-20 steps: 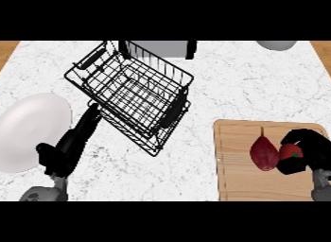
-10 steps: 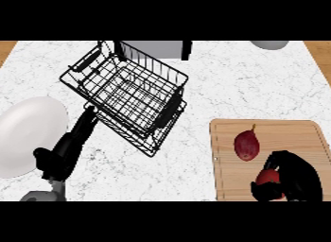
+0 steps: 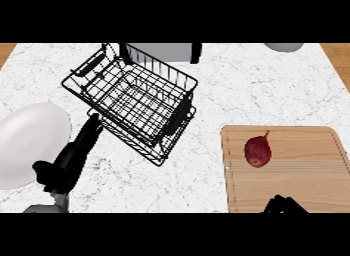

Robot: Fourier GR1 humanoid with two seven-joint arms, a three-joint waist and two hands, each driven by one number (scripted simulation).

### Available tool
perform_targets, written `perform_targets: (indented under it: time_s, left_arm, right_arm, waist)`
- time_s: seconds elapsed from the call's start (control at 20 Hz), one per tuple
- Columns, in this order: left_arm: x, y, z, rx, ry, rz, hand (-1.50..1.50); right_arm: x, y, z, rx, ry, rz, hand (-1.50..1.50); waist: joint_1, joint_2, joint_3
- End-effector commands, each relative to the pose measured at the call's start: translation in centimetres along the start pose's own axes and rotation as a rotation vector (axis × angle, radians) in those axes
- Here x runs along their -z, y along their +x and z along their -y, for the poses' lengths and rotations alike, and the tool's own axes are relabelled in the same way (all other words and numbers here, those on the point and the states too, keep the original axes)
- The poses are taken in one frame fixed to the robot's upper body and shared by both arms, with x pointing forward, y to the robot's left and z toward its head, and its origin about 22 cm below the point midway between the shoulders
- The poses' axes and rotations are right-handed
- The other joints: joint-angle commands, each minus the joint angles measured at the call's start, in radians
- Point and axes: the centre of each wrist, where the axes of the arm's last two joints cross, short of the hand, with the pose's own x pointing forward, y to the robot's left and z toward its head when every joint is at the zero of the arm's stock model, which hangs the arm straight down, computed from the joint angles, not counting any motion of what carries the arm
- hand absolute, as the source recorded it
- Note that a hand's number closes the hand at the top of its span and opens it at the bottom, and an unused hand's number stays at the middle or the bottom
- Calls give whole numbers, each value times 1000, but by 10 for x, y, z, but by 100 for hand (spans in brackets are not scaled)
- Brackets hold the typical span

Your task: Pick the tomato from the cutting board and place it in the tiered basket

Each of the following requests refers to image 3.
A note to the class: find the grey appliance with black edge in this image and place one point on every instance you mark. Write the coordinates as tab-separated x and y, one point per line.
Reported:
165	51

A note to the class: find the grey round object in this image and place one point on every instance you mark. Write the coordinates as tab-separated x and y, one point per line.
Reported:
284	47

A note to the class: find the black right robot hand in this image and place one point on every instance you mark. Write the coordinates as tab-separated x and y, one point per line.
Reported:
284	205

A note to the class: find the wooden cutting board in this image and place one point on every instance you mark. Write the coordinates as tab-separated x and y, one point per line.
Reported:
296	170

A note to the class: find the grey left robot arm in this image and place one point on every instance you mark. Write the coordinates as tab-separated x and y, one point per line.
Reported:
54	204

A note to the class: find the red tomato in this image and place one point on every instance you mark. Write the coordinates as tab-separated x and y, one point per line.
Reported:
258	152

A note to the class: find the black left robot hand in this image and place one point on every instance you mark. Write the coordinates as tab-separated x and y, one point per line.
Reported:
72	156

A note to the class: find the white oval plate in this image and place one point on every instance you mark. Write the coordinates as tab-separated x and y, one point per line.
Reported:
24	146

